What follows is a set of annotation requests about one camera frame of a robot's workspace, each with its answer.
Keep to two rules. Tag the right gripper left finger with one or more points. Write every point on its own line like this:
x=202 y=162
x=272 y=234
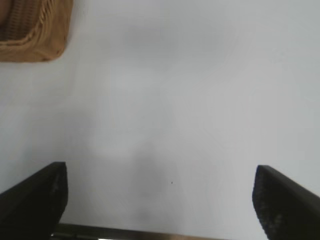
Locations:
x=30 y=210

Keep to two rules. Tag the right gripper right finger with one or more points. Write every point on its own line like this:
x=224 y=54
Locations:
x=290 y=212

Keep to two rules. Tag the brown woven wicker basket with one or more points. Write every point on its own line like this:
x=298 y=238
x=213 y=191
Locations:
x=47 y=35

